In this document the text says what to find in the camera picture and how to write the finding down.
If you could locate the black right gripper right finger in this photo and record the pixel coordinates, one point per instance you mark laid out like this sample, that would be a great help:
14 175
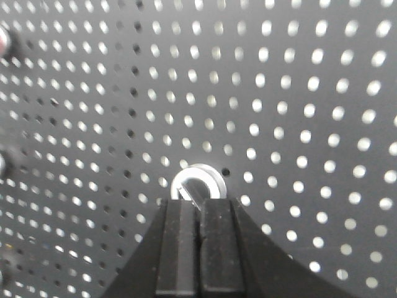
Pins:
238 260

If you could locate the black perforated pegboard panel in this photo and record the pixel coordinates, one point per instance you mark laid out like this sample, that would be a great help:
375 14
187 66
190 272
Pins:
104 102

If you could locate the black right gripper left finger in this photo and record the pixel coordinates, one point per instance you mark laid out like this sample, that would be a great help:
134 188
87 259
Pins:
165 262

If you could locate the silver black rotary knob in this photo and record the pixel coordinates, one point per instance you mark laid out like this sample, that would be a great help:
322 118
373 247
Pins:
196 183

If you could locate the upper red round button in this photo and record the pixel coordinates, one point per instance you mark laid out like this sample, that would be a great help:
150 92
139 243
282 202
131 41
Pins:
5 41

